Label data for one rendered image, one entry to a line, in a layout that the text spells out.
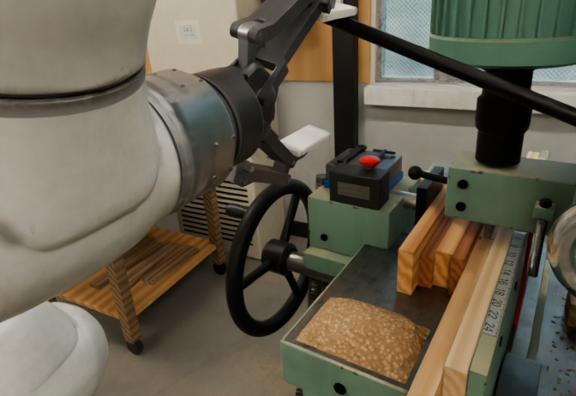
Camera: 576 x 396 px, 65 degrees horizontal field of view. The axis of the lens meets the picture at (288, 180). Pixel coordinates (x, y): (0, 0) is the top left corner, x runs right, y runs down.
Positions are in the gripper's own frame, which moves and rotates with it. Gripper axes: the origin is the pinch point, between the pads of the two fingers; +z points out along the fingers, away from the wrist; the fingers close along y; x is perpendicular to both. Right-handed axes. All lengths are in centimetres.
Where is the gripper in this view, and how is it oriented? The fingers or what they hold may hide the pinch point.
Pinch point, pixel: (326, 75)
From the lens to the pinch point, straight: 49.4
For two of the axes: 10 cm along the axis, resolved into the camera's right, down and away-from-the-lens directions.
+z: 5.4, -3.6, 7.6
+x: -8.3, -3.8, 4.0
